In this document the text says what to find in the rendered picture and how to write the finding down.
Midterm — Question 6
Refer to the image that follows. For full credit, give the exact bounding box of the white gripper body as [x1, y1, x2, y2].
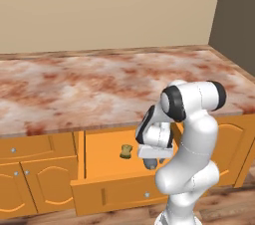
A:
[136, 144, 174, 160]

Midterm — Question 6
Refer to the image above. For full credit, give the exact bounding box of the tan sponge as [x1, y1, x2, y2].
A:
[119, 143, 134, 160]

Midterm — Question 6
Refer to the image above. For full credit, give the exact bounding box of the orange open drawer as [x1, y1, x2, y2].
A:
[70, 127, 187, 218]

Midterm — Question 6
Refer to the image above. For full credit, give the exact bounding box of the orange cupboard door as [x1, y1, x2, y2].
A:
[19, 155, 80, 215]
[0, 161, 38, 221]
[208, 113, 255, 189]

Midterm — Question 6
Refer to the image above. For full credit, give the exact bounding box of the orange drawer front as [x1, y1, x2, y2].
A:
[0, 131, 80, 166]

